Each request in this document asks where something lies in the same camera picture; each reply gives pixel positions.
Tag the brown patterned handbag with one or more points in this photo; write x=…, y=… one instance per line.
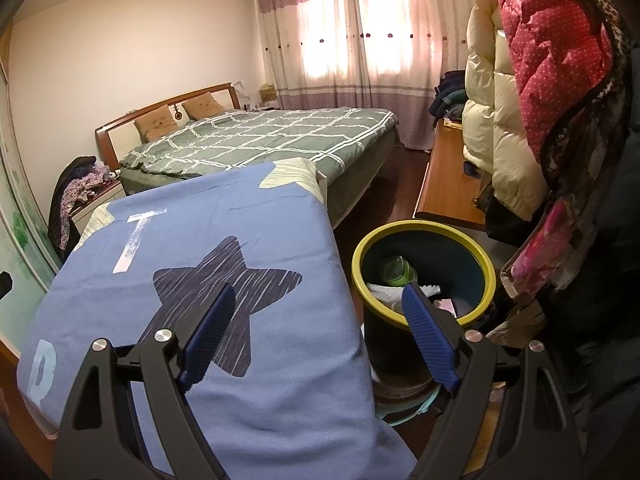
x=482, y=195

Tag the wooden bed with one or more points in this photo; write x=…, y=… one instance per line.
x=106, y=147

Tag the pink floral bag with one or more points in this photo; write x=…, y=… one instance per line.
x=545, y=250

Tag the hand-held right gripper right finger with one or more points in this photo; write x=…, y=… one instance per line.
x=425, y=330

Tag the red dotted quilted jacket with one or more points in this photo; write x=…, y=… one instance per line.
x=545, y=60

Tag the green plastic bottle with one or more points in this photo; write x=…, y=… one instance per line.
x=395, y=270

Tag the pink white curtain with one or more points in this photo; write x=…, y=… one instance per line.
x=340, y=35

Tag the blue star blanket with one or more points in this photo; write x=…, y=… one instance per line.
x=290, y=360

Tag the dark jacket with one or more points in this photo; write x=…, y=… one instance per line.
x=62, y=200

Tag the green checked quilt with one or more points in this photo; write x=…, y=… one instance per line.
x=275, y=135

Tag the brown pillow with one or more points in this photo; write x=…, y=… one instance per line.
x=152, y=125
x=202, y=106

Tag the white paper towel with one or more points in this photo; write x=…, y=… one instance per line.
x=385, y=292

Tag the glass wardrobe door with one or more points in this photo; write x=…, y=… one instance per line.
x=25, y=210

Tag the wooden cabinet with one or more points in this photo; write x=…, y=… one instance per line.
x=445, y=185

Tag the teal plastic stool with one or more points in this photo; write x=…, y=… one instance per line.
x=400, y=410

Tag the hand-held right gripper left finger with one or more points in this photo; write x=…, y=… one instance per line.
x=210, y=335

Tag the pile of dark clothes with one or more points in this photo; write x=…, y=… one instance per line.
x=447, y=95

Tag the yellow-rimmed dark blue bin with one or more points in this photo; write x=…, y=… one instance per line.
x=450, y=255

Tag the white nightstand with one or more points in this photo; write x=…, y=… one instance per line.
x=100, y=200

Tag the small pink box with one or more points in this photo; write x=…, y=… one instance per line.
x=445, y=306

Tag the cream down jacket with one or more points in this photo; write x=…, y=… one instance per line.
x=495, y=135

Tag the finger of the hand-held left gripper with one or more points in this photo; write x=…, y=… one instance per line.
x=5, y=285

